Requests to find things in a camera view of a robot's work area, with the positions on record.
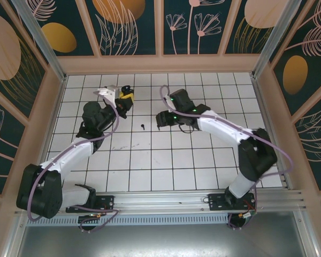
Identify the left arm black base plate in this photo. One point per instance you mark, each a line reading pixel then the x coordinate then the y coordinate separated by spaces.
pixel 107 200

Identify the grey metal panel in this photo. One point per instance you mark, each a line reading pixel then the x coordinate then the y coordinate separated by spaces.
pixel 160 241

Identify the aluminium mounting rail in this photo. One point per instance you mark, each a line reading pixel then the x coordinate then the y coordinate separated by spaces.
pixel 160 199

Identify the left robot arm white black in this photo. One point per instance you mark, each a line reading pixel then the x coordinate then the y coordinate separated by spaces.
pixel 40 192

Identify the black base wiring bundle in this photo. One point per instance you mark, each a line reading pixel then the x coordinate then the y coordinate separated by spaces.
pixel 240 218
pixel 89 222

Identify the black round charging case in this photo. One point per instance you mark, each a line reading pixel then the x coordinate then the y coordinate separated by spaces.
pixel 126 87

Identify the aluminium corner post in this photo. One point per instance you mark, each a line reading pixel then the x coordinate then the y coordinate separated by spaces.
pixel 42 40
pixel 276 40

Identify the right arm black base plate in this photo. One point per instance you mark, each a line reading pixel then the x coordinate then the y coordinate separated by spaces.
pixel 215 202

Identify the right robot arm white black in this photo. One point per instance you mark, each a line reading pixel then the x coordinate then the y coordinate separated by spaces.
pixel 256 155

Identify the aluminium side rail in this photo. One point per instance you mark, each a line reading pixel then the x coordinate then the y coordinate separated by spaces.
pixel 264 107
pixel 49 134

